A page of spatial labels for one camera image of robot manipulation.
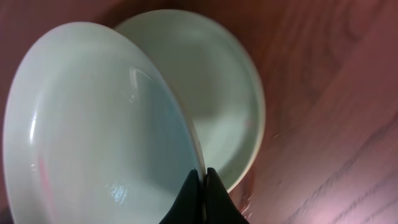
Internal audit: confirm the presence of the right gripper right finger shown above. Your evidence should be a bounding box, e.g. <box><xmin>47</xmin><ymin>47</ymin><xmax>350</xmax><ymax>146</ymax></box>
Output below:
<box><xmin>205</xmin><ymin>167</ymin><xmax>249</xmax><ymax>224</ymax></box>

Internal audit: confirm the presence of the mint plate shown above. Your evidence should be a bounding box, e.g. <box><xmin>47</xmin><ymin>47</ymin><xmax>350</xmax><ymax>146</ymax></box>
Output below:
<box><xmin>3</xmin><ymin>22</ymin><xmax>200</xmax><ymax>223</ymax></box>
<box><xmin>116</xmin><ymin>9</ymin><xmax>266</xmax><ymax>190</ymax></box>

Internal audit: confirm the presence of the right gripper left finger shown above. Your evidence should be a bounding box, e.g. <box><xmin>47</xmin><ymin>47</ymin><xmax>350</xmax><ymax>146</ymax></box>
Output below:
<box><xmin>159</xmin><ymin>169</ymin><xmax>203</xmax><ymax>224</ymax></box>

